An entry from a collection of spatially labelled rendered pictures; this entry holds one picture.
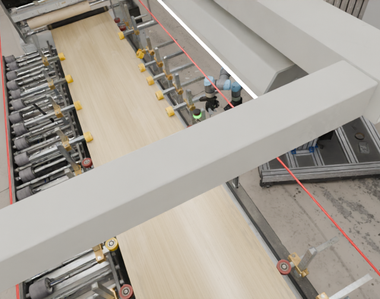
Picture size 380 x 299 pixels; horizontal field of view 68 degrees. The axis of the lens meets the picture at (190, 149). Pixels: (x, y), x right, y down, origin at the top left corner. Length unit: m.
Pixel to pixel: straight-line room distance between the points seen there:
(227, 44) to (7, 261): 0.46
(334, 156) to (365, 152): 0.30
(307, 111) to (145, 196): 0.17
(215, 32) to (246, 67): 0.12
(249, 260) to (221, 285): 0.21
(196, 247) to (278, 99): 1.62
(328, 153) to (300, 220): 0.74
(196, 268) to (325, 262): 1.40
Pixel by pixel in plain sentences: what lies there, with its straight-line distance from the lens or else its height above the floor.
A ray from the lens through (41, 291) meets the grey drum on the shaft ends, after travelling 2.18.
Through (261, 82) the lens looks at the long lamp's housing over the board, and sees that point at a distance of 0.49.
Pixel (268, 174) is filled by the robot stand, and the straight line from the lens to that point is 2.92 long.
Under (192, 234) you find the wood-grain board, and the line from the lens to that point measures 1.90.
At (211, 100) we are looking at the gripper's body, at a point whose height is 1.18.
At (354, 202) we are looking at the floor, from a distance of 3.23.
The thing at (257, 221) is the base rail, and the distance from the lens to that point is 2.15.
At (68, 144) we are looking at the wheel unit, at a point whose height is 0.97.
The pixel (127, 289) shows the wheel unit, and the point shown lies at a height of 0.90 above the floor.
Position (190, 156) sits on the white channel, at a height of 2.46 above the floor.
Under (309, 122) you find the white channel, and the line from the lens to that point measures 0.30.
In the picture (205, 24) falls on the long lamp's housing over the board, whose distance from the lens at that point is 0.63.
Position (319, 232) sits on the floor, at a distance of 2.98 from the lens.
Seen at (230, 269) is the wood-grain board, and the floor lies 0.90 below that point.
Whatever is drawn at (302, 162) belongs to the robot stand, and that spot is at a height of 0.21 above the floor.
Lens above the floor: 2.66
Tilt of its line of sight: 52 degrees down
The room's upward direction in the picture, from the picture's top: 11 degrees counter-clockwise
